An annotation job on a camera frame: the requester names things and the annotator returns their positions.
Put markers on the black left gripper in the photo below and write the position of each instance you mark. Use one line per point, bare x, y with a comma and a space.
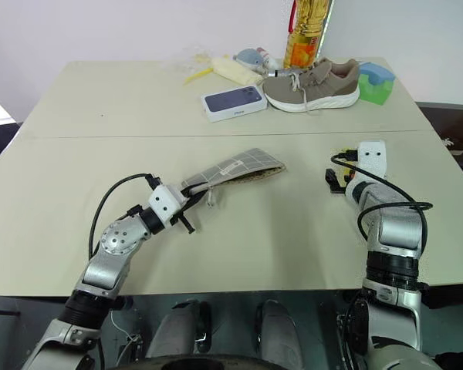
184, 205

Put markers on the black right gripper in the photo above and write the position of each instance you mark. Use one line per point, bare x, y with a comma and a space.
338, 183

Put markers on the grey grid fabric pouch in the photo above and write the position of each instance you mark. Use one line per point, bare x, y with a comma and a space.
239, 165

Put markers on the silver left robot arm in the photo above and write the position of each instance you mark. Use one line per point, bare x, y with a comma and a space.
112, 241

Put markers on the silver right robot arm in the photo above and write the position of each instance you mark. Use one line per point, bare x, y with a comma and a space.
397, 227

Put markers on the taupe sneaker with white sole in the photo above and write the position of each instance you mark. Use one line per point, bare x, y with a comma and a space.
316, 86

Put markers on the blue sponge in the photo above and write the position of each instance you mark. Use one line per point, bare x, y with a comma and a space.
376, 73

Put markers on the small silver metal cylinder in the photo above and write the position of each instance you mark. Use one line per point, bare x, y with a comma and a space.
279, 72

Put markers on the white phone box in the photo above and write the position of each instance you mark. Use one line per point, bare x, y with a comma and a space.
234, 101

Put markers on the dark rounded grey shape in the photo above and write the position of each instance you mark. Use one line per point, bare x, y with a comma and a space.
177, 331
279, 331

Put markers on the yellow plastic strip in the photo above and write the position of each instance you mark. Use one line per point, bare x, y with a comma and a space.
196, 75

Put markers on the yellow plastic-wrapped item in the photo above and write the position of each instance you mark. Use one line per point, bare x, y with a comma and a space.
235, 71

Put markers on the grey blue plush whale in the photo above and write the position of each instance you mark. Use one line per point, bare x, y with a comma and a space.
250, 58

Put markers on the yellow cooking oil bottle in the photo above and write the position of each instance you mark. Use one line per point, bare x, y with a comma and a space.
305, 34

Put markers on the dark round base rim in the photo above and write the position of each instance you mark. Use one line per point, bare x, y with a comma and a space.
216, 363

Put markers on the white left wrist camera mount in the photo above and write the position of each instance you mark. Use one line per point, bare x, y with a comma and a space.
163, 199

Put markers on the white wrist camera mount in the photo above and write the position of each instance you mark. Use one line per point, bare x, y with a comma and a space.
163, 199
372, 155

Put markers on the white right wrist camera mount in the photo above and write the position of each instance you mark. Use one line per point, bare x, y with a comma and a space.
372, 155

